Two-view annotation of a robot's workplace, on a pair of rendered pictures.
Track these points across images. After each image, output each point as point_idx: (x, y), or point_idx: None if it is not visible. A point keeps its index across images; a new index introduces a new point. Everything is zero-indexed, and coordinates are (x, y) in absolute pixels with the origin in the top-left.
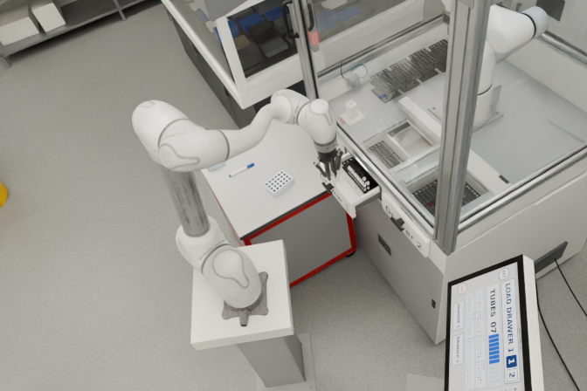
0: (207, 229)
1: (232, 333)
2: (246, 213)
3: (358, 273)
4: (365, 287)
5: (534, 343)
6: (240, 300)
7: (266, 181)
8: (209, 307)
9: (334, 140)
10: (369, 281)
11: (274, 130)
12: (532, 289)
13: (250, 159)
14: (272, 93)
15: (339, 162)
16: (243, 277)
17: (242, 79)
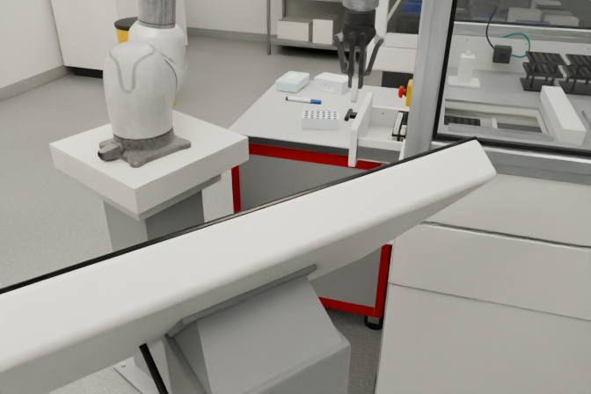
0: (158, 24)
1: (85, 159)
2: (259, 123)
3: (361, 352)
4: (352, 371)
5: (273, 226)
6: (114, 113)
7: (310, 110)
8: (106, 135)
9: None
10: (363, 369)
11: (377, 96)
12: (421, 184)
13: (323, 99)
14: (410, 70)
15: (371, 59)
16: (128, 73)
17: (381, 25)
